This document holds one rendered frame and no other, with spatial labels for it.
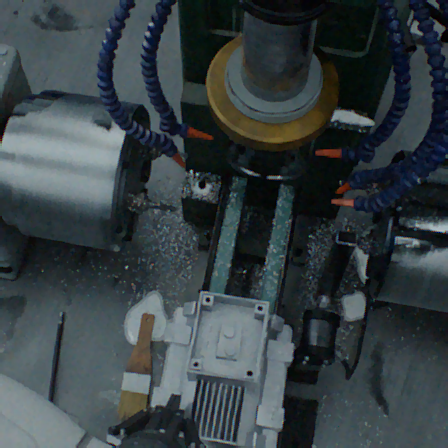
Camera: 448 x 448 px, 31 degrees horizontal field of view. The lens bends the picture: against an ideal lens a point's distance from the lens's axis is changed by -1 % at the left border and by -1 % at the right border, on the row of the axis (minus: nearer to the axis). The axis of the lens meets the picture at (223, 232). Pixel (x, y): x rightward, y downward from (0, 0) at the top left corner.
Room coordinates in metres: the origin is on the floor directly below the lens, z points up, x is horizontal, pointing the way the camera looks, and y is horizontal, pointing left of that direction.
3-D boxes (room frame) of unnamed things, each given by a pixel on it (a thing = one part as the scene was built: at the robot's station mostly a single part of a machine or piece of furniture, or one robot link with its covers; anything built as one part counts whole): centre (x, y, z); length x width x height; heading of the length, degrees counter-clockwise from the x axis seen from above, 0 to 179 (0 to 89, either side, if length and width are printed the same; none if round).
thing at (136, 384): (0.34, 0.15, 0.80); 0.21 x 0.05 x 0.01; 173
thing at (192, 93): (0.72, -0.08, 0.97); 0.30 x 0.11 x 0.34; 80
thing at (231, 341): (0.31, -0.01, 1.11); 0.12 x 0.11 x 0.07; 172
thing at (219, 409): (0.27, 0.00, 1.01); 0.20 x 0.19 x 0.19; 172
